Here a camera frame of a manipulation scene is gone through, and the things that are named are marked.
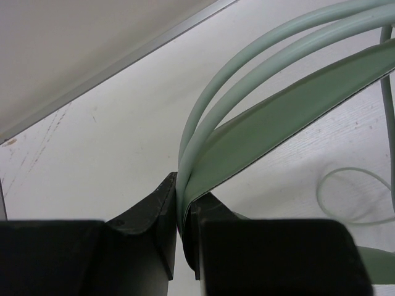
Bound mint green headphone cable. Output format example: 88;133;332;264
317;25;395;226

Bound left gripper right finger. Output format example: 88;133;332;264
183;193;373;295

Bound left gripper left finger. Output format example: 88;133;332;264
1;172;177;295

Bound mint green headphones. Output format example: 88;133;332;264
176;0;395;286

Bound left aluminium rail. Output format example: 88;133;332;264
1;1;229;141

